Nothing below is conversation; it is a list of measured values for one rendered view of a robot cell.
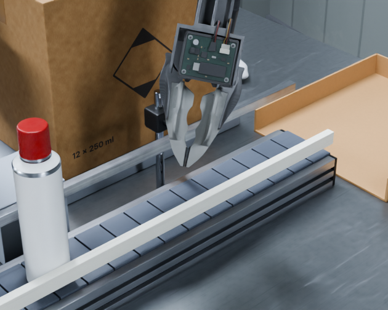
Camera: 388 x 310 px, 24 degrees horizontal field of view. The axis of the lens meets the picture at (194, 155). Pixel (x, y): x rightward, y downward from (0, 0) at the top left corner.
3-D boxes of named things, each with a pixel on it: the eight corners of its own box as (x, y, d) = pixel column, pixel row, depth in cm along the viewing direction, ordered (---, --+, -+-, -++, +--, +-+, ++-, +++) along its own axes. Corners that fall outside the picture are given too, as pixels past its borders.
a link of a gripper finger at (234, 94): (191, 123, 98) (206, 45, 97) (191, 122, 100) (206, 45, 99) (233, 131, 98) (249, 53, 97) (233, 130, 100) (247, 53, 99)
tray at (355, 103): (386, 202, 125) (389, 178, 122) (253, 131, 141) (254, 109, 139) (504, 129, 141) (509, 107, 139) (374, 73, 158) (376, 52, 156)
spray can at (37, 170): (43, 299, 100) (24, 143, 89) (18, 277, 103) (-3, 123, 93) (80, 278, 103) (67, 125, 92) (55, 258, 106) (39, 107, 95)
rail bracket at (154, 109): (179, 216, 122) (178, 111, 113) (145, 193, 126) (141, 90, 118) (197, 206, 124) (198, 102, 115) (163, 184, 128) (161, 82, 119)
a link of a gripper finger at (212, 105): (183, 171, 95) (200, 85, 94) (185, 165, 101) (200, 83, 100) (212, 176, 95) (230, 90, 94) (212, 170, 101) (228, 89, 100)
